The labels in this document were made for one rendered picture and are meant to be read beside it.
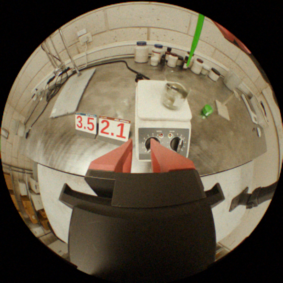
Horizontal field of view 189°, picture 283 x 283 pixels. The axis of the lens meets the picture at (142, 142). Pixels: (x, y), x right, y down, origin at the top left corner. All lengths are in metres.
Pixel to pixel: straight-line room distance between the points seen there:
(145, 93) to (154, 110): 0.05
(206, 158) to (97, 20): 0.85
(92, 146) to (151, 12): 0.72
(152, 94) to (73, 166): 0.30
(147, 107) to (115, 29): 0.57
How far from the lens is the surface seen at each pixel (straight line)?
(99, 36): 0.69
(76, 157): 0.32
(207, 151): 0.33
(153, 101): 0.22
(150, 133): 0.21
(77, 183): 0.33
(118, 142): 0.27
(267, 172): 1.53
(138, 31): 0.65
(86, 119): 0.31
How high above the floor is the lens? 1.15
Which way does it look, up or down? 76 degrees down
